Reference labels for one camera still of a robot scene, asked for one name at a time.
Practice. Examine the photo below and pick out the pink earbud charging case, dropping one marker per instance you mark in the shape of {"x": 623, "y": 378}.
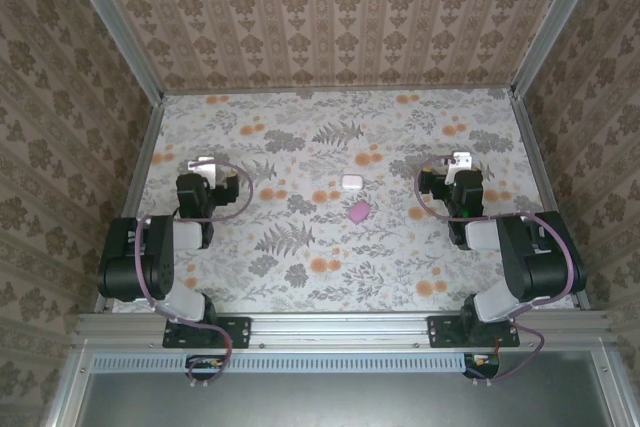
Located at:
{"x": 359, "y": 212}

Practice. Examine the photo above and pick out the white earbud charging case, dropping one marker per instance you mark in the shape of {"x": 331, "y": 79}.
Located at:
{"x": 351, "y": 182}

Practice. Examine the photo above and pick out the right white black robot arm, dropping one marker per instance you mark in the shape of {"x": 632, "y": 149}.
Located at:
{"x": 540, "y": 262}

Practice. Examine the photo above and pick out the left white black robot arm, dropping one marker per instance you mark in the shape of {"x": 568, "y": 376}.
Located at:
{"x": 135, "y": 257}

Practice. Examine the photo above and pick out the floral patterned tablecloth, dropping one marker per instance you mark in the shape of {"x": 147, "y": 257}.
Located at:
{"x": 380, "y": 297}

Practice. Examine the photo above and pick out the grey metal sheet panel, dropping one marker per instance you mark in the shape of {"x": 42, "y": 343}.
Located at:
{"x": 340, "y": 402}

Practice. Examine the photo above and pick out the aluminium table side rail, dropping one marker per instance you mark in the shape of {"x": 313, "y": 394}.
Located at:
{"x": 134, "y": 197}
{"x": 530, "y": 137}

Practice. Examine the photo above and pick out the aluminium table end rail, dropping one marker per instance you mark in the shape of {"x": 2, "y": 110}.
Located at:
{"x": 340, "y": 90}

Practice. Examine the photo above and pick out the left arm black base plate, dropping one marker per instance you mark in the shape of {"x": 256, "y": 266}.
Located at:
{"x": 240, "y": 332}

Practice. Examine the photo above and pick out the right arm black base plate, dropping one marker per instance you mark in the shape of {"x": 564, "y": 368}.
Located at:
{"x": 440, "y": 332}

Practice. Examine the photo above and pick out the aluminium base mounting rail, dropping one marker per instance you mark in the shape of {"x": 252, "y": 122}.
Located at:
{"x": 340, "y": 329}

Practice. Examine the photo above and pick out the aluminium frame corner post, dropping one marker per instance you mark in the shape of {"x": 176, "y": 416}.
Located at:
{"x": 556, "y": 22}
{"x": 117, "y": 27}

